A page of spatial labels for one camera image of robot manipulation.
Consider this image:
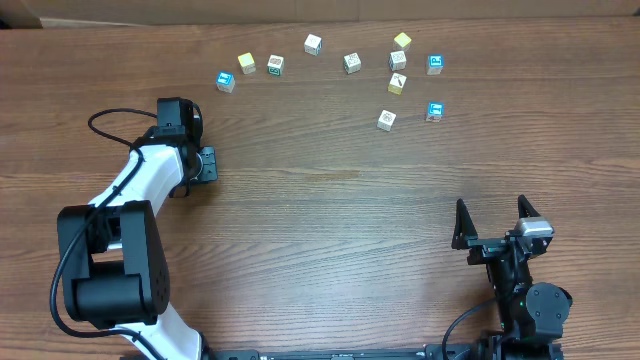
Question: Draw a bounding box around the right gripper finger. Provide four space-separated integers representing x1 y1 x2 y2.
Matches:
451 198 478 250
517 194 540 218

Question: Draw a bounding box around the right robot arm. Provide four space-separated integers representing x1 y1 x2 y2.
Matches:
441 195 573 360

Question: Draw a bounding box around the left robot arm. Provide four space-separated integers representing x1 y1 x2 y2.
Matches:
49 97 218 360

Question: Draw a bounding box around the blue top block left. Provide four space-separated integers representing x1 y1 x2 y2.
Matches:
215 71 236 93

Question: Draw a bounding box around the yellow top block left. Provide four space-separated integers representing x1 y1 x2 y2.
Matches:
238 52 256 75

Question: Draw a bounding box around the blue top block right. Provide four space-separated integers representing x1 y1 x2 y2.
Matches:
425 102 444 122

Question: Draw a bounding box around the block with green B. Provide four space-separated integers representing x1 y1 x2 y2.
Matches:
267 54 284 76

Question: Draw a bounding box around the white block grape picture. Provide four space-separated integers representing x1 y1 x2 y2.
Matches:
377 110 396 132

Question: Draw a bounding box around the yellow block with tool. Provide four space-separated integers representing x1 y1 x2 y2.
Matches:
387 73 407 95

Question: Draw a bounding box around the white block top centre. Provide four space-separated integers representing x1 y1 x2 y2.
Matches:
304 34 322 56

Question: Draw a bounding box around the blue P block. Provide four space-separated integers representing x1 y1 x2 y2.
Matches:
427 54 444 75

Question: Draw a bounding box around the white block green pattern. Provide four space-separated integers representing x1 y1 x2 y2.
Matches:
343 52 362 74

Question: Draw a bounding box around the white block blue pattern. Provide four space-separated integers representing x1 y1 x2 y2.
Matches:
389 50 407 71

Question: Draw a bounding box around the yellow top block right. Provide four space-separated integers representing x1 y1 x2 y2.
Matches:
393 32 412 51

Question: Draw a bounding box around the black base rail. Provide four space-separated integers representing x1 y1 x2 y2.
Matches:
206 345 473 360

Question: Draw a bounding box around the cardboard wall panel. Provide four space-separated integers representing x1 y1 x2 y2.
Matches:
1 0 639 28

